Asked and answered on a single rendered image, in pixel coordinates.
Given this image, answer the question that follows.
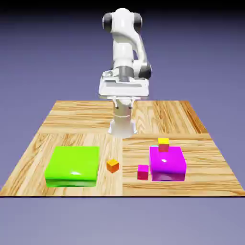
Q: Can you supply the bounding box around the small yellow cube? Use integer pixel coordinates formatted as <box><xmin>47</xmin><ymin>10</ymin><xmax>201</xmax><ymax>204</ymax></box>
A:
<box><xmin>157</xmin><ymin>137</ymin><xmax>170</xmax><ymax>153</ymax></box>

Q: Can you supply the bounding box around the large magenta box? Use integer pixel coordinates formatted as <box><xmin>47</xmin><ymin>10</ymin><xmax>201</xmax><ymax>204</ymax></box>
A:
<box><xmin>149</xmin><ymin>146</ymin><xmax>187</xmax><ymax>182</ymax></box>

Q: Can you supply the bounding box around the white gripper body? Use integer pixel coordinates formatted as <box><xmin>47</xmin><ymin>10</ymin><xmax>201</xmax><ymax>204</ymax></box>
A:
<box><xmin>98</xmin><ymin>76</ymin><xmax>150</xmax><ymax>100</ymax></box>

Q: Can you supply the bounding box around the small orange cube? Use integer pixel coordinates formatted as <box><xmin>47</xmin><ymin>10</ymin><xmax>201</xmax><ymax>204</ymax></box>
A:
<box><xmin>106</xmin><ymin>158</ymin><xmax>120</xmax><ymax>174</ymax></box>

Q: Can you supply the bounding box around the small magenta cube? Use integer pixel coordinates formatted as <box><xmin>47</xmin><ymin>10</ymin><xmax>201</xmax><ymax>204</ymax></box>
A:
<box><xmin>137</xmin><ymin>164</ymin><xmax>150</xmax><ymax>181</ymax></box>

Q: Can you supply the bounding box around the large green box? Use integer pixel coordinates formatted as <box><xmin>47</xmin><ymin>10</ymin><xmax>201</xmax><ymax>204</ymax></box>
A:
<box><xmin>44</xmin><ymin>146</ymin><xmax>100</xmax><ymax>188</ymax></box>

